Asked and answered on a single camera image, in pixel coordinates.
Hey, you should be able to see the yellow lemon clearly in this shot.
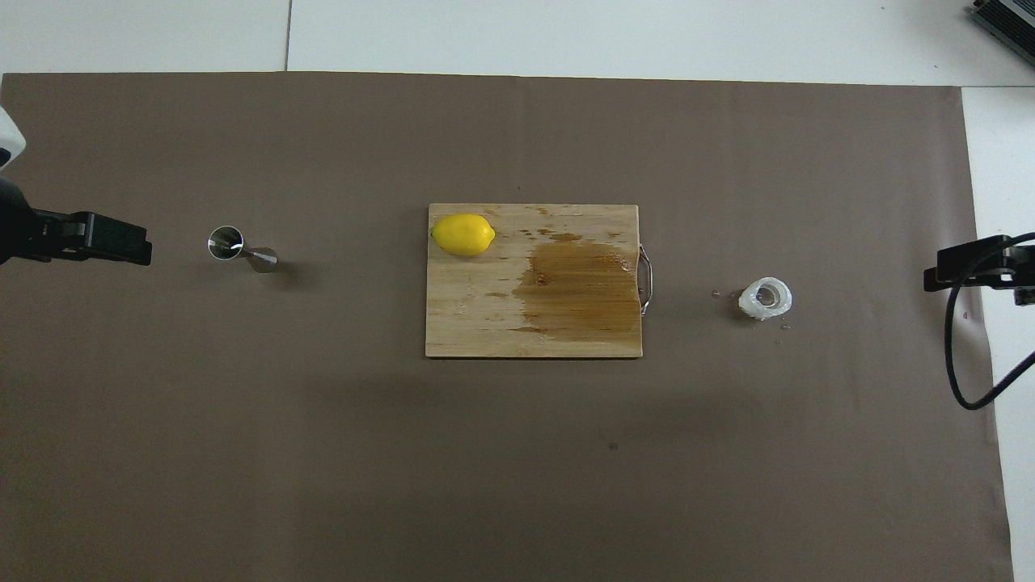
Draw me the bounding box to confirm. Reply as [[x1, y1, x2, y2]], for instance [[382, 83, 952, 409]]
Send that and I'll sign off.
[[431, 213, 497, 258]]

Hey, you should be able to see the brown paper table mat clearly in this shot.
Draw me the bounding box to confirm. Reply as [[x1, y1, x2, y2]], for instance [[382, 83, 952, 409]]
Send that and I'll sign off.
[[0, 71, 1016, 582]]

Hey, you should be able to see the steel double jigger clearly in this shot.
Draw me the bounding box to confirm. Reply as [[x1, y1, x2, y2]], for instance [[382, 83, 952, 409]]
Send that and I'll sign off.
[[207, 226, 280, 275]]

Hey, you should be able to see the grey finned metal box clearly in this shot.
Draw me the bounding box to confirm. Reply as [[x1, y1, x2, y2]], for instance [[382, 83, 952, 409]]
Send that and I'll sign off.
[[968, 0, 1035, 69]]

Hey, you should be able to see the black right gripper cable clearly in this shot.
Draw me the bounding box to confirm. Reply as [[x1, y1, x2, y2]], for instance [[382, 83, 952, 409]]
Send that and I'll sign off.
[[944, 232, 1035, 411]]

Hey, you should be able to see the wooden cutting board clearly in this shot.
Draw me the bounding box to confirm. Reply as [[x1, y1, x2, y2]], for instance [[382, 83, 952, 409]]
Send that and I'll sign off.
[[425, 203, 654, 360]]

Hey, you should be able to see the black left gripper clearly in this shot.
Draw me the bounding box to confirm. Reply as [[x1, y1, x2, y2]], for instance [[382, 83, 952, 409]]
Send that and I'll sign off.
[[0, 174, 154, 267]]

